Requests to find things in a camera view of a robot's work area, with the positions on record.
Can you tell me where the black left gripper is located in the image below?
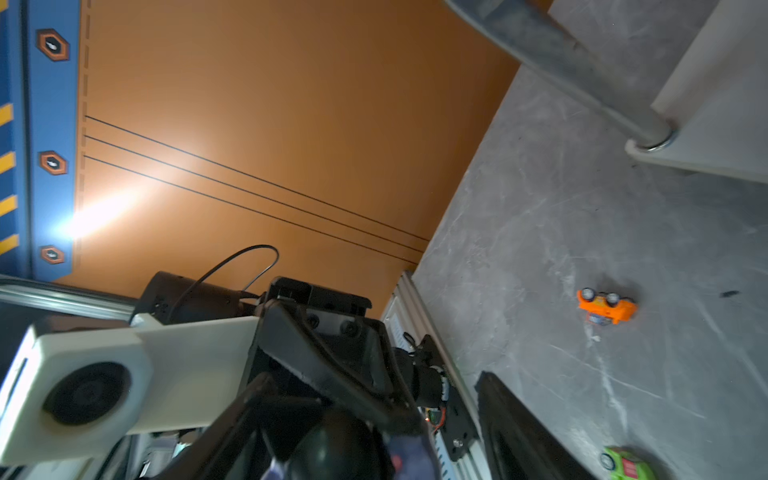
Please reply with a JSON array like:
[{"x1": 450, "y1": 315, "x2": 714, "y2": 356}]
[{"x1": 155, "y1": 277, "x2": 447, "y2": 479}]

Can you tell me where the purple black figure toy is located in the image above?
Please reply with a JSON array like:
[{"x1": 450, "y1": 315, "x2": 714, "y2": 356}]
[{"x1": 261, "y1": 409, "x2": 441, "y2": 479}]

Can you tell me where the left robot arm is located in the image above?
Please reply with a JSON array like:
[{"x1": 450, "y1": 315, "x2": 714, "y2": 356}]
[{"x1": 137, "y1": 272, "x2": 441, "y2": 479}]

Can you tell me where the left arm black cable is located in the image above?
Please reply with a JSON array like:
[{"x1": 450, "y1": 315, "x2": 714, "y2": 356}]
[{"x1": 167, "y1": 243, "x2": 281, "y2": 319}]

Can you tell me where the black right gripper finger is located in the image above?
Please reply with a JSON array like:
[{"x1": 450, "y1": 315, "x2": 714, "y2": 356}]
[{"x1": 475, "y1": 371, "x2": 593, "y2": 480}]

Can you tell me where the orange toy car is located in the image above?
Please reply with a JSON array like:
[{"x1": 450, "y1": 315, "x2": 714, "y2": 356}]
[{"x1": 578, "y1": 287, "x2": 638, "y2": 326}]

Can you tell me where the pink green toy car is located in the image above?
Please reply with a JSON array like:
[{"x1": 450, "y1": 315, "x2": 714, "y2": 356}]
[{"x1": 599, "y1": 447, "x2": 656, "y2": 480}]

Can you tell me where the white two-tier shelf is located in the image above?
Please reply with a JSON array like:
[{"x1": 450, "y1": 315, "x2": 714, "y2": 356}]
[{"x1": 448, "y1": 1, "x2": 767, "y2": 183}]

